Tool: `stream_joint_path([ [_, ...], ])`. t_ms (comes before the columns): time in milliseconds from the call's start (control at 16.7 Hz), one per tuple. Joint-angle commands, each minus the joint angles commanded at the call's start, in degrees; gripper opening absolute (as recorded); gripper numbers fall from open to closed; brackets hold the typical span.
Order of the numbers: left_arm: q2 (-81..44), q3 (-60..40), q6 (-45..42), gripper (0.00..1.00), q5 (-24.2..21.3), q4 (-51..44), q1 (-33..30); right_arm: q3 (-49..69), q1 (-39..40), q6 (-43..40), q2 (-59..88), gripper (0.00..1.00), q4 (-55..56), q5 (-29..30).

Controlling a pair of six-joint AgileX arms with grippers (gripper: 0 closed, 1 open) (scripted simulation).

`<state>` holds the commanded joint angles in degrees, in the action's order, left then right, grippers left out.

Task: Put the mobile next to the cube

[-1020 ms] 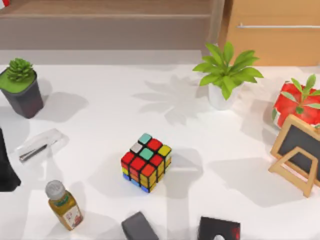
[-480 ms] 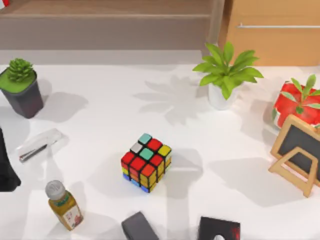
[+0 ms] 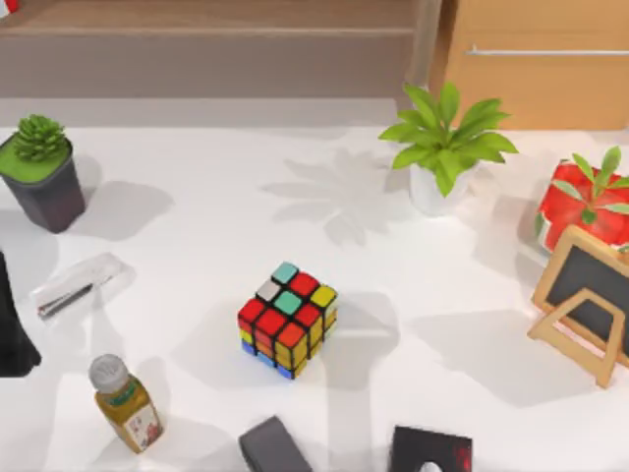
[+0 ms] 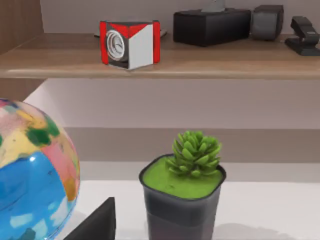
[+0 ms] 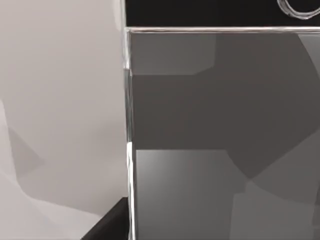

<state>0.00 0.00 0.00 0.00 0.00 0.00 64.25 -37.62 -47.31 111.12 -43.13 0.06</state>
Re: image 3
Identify multicoloured puzzle cube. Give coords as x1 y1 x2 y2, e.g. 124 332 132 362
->
237 261 340 381

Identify leafy plant in white pot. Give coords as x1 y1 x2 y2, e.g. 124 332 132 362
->
376 81 520 218

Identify dark grey box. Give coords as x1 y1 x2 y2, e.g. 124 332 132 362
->
238 415 315 472

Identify wooden open shelf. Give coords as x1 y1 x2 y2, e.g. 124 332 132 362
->
0 0 456 99

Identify black and red box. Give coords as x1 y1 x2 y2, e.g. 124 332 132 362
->
389 425 474 472

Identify white stapler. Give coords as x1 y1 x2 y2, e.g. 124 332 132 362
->
29 252 124 322

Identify yellow bottle with white cap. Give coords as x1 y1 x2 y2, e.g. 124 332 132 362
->
87 353 165 454

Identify wooden cupboard door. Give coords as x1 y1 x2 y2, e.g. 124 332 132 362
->
426 0 629 132

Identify plant in red white pot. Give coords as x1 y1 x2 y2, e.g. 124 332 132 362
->
534 146 629 258

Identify wooden framed blackboard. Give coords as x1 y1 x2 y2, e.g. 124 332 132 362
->
527 224 629 389

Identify succulent in dark grey pot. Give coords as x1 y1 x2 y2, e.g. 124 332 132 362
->
0 114 87 234

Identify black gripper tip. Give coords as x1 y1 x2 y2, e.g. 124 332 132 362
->
0 251 43 379

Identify long metal handle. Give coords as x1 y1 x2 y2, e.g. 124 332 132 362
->
466 44 629 57

